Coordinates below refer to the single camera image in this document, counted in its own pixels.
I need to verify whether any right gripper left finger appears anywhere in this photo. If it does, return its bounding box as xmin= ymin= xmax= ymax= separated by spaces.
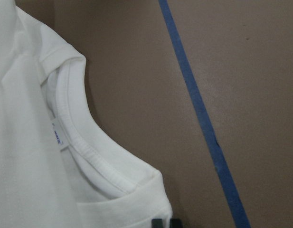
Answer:
xmin=151 ymin=218 xmax=164 ymax=228

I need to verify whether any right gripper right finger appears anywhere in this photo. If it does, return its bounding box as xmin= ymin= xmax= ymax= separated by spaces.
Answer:
xmin=170 ymin=218 xmax=182 ymax=228

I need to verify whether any white long-sleeve printed shirt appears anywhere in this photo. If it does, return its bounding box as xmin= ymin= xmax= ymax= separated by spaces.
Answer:
xmin=0 ymin=0 xmax=172 ymax=228

